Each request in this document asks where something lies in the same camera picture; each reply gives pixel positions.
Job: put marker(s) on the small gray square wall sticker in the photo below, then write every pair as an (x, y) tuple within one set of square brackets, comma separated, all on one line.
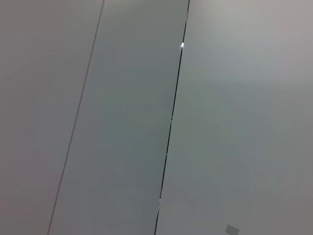
[(232, 229)]

